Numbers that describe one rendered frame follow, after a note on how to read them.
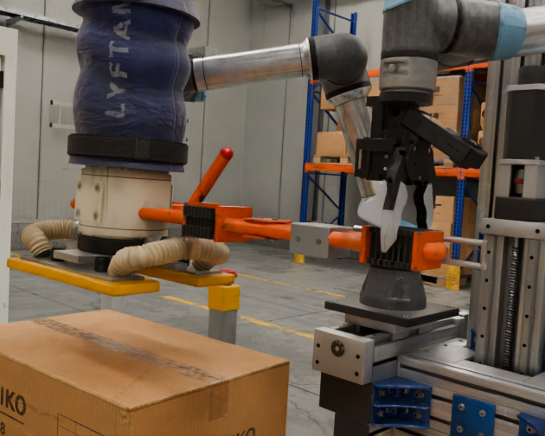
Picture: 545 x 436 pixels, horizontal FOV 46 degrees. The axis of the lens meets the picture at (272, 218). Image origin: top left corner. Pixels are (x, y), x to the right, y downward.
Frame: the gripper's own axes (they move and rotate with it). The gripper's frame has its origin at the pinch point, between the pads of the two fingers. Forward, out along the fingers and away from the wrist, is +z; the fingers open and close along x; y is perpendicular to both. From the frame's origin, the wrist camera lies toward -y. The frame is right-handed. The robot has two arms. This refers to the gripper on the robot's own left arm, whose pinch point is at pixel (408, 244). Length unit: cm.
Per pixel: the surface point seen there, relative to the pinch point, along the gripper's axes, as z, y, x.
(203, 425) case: 35, 35, 2
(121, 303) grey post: 85, 305, -175
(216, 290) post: 26, 86, -48
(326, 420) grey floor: 127, 155, -206
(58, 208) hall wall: 72, 895, -473
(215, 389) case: 29.9, 35.5, -0.4
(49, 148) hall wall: -23, 897, -455
